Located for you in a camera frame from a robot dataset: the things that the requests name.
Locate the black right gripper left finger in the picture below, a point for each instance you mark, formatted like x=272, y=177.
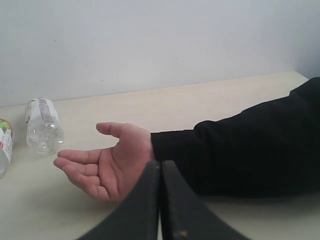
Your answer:
x=137, y=216

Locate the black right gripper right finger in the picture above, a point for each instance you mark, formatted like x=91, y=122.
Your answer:
x=184, y=216

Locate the colourful label clear bottle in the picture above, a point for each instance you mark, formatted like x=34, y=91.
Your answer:
x=6, y=145

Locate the black sleeved forearm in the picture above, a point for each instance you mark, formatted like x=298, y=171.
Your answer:
x=269, y=150

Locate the white label clear bottle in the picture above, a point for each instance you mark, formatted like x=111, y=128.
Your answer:
x=44, y=133

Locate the person's open hand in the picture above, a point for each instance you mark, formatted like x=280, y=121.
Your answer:
x=109, y=174

